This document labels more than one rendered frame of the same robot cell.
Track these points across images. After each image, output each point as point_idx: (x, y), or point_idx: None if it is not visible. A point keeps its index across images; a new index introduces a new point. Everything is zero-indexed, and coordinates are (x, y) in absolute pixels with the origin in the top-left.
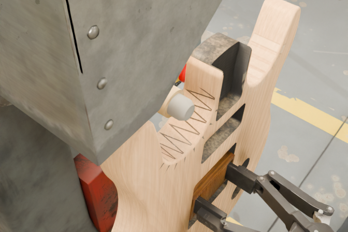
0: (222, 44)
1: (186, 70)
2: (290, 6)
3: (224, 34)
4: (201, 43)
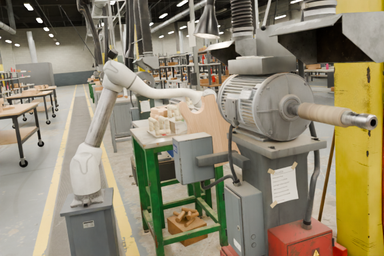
0: (206, 94)
1: (215, 97)
2: (182, 101)
3: (203, 96)
4: (210, 94)
